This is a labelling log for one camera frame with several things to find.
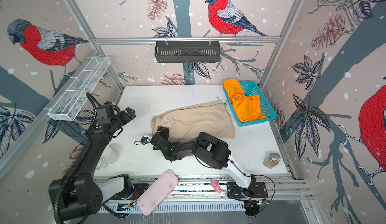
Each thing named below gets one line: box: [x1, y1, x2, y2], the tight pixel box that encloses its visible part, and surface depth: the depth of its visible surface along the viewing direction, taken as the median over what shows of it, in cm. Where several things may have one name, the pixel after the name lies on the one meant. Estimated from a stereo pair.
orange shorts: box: [223, 78, 269, 123], surface depth 103 cm
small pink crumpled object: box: [210, 179, 223, 194], surface depth 74 cm
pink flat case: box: [136, 169, 179, 216], surface depth 72 cm
